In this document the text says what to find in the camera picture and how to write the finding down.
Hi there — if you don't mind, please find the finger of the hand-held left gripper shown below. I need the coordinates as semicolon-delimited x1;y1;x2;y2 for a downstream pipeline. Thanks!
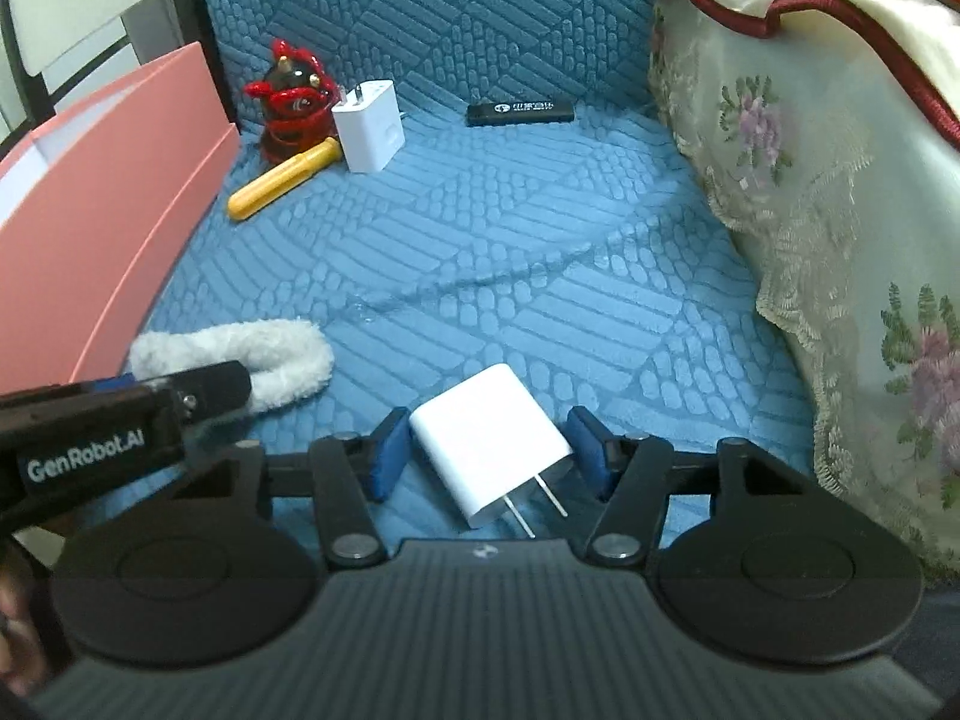
150;361;253;425

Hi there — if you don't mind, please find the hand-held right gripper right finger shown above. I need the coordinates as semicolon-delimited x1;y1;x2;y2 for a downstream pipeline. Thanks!
568;406;818;569

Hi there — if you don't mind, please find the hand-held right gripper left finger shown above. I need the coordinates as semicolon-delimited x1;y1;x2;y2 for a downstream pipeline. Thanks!
161;409;412;571

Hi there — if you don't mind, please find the white fluffy scrunchie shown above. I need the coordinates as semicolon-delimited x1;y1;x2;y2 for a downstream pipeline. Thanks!
130;319;336;415

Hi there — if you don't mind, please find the pink cardboard box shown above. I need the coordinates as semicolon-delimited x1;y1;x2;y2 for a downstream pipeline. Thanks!
0;41;241;395

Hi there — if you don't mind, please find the yellow pen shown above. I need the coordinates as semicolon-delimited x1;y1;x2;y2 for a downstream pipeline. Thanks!
227;138;344;222

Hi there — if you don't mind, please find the red and black figurine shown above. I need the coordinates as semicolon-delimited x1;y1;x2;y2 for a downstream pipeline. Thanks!
244;39;336;164

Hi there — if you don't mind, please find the thick white wall charger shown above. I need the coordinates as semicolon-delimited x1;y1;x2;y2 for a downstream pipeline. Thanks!
331;79;406;176

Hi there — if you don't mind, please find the black usb stick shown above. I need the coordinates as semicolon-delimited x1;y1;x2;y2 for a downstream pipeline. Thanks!
466;98;576;128

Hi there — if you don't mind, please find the person's left forearm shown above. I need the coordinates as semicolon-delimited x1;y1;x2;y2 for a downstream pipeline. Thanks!
0;540;47;698

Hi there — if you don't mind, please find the blue textured sofa cover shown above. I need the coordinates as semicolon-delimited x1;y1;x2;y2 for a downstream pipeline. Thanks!
142;0;820;541

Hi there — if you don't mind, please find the floral lace cloth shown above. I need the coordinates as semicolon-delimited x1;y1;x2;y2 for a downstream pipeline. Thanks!
649;0;960;587

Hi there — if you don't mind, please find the white chair with black frame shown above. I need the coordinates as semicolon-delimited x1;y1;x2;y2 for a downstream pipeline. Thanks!
0;0;227;160

